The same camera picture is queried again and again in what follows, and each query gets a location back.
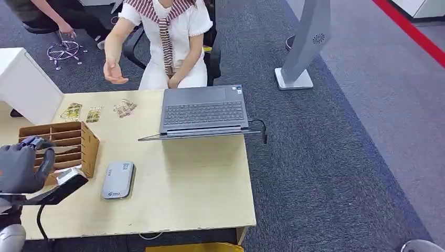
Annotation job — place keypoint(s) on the white cabinet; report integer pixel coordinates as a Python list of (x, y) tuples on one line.
[(24, 87)]

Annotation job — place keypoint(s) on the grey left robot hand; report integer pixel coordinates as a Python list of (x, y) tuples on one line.
[(19, 170)]

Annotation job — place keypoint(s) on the dark grey laptop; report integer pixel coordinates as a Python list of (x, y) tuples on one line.
[(203, 111)]

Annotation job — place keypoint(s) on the black round base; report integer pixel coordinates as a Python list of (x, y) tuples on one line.
[(289, 42)]

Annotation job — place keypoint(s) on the seated person's right hand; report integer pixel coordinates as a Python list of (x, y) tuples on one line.
[(113, 73)]

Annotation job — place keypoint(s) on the white counter unit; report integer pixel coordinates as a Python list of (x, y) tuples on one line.
[(424, 7)]

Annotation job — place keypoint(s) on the seated person's left hand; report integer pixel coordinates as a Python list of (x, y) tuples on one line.
[(174, 82)]

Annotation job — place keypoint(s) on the small green picture card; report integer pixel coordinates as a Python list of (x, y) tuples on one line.
[(93, 114)]

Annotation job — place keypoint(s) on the grey flat device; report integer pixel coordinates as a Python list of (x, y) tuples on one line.
[(118, 180)]

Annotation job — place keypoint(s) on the yellow object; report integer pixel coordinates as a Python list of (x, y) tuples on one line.
[(194, 248)]

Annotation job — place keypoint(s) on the crouching person's hand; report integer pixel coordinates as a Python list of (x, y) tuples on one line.
[(66, 28)]

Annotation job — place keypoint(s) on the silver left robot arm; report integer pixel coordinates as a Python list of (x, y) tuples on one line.
[(10, 238)]

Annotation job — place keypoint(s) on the wooden slotted card box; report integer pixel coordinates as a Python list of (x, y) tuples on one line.
[(89, 146)]

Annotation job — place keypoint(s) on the grey standing pillar kiosk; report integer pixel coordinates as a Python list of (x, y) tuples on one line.
[(306, 38)]

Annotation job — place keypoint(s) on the green yellow picture card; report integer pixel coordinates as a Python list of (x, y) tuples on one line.
[(72, 112)]

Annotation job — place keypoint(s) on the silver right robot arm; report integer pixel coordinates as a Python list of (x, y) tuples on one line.
[(420, 246)]

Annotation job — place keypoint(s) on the crouching person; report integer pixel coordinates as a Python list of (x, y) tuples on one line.
[(52, 10)]

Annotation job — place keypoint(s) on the seated person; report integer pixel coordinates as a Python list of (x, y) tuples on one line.
[(180, 34)]

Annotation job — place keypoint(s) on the chrome chair star base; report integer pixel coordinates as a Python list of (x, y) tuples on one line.
[(64, 50)]

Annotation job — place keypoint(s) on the brown picture card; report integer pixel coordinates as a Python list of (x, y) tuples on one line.
[(125, 107)]

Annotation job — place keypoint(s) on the black office chair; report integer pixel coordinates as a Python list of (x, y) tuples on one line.
[(215, 61)]

